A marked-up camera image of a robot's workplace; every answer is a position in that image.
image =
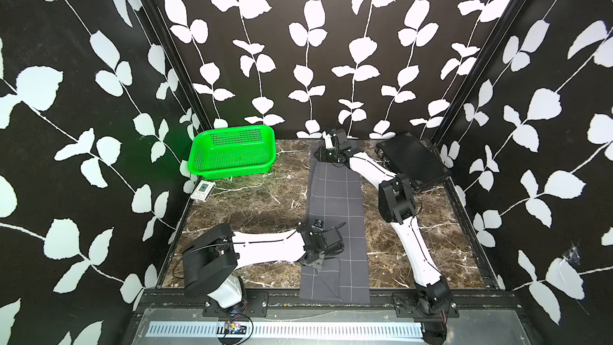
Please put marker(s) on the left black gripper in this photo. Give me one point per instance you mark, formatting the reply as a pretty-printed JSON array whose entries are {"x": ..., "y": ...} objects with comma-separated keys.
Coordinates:
[{"x": 318, "y": 265}]

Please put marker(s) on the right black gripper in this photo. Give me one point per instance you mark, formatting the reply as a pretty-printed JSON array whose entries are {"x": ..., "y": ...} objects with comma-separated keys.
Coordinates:
[{"x": 321, "y": 154}]

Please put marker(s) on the dark grey grid pillowcase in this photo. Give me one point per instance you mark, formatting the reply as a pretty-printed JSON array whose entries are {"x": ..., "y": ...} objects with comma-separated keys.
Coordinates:
[{"x": 335, "y": 199}]

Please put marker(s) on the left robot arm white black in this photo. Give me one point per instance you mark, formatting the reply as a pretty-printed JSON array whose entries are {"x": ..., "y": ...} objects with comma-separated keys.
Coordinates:
[{"x": 210, "y": 260}]

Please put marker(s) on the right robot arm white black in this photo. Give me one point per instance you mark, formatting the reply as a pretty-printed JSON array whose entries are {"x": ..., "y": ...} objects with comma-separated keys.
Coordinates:
[{"x": 396, "y": 205}]

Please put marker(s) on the black tablet device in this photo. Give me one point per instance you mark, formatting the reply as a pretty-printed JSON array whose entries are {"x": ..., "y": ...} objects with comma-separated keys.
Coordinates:
[{"x": 404, "y": 153}]

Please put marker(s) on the green plastic basket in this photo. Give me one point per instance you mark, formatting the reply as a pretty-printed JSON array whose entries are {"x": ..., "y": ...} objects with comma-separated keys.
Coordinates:
[{"x": 233, "y": 152}]

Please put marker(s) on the small white thermometer display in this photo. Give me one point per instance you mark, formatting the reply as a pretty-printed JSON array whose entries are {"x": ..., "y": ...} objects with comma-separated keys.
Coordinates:
[{"x": 202, "y": 190}]

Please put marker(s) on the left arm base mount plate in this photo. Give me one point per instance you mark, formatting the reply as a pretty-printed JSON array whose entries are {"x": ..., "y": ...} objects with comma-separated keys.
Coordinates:
[{"x": 253, "y": 304}]

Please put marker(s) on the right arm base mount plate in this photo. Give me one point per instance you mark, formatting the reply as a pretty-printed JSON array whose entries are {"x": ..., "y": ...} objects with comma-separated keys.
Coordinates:
[{"x": 411, "y": 305}]

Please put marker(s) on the white perforated rail strip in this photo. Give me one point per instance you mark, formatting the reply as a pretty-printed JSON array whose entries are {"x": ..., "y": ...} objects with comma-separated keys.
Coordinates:
[{"x": 290, "y": 330}]

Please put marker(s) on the small circuit board with wires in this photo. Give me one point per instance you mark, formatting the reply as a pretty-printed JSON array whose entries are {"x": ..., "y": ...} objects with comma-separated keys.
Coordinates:
[{"x": 233, "y": 328}]

